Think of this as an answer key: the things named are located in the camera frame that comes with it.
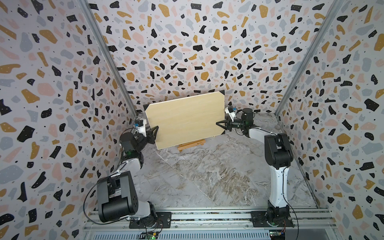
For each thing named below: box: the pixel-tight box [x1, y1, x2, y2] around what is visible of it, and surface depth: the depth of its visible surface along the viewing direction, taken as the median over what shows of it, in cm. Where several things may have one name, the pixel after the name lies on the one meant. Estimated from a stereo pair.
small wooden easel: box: [178, 139, 206, 152], surface depth 99 cm
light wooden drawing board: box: [143, 89, 226, 151], surface depth 87 cm
